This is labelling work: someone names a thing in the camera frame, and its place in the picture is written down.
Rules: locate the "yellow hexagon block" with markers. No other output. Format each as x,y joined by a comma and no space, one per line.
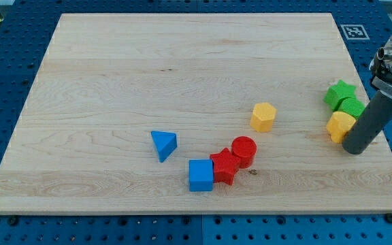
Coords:
263,117

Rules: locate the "blue triangle block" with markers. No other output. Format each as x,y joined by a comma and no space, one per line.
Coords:
165,143

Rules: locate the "red cylinder block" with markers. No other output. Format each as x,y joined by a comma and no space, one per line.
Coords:
245,149

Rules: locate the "yellow heart block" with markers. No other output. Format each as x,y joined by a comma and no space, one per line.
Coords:
339,124

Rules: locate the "blue cube block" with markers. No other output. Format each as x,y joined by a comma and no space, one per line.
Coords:
201,175

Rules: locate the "white fiducial marker tag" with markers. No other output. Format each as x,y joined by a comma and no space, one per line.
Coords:
354,32

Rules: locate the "red star block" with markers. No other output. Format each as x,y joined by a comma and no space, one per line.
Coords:
225,166

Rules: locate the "wooden board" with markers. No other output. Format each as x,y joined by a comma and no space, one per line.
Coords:
82,144

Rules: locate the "green rounded block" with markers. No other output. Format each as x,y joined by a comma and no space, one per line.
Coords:
351,106

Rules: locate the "green star block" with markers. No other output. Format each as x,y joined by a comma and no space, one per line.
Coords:
337,93

